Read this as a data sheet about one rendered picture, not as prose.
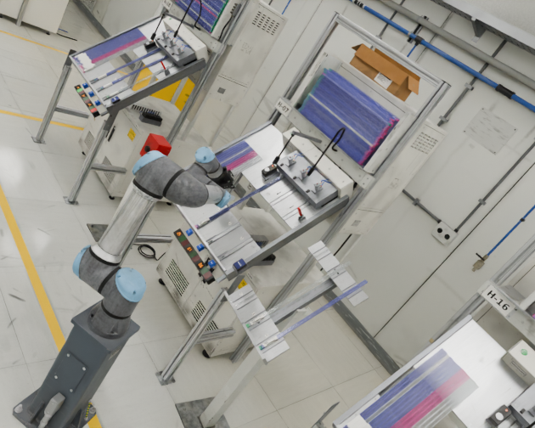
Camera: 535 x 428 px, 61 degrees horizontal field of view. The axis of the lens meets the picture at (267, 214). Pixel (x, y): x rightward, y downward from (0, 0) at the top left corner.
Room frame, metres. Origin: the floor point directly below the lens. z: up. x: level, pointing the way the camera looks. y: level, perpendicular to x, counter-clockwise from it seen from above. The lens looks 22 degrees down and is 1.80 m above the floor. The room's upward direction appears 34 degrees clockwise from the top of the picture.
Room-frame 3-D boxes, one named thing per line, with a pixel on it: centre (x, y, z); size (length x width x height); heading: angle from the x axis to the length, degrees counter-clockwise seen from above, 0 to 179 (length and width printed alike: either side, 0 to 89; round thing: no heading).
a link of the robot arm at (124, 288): (1.31, 0.27, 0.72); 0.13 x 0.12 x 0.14; 85
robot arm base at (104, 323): (1.31, 0.26, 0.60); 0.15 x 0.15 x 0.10
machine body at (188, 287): (2.51, -0.08, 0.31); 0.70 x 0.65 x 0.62; 56
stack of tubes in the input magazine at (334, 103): (2.37, -0.06, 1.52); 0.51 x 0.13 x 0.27; 56
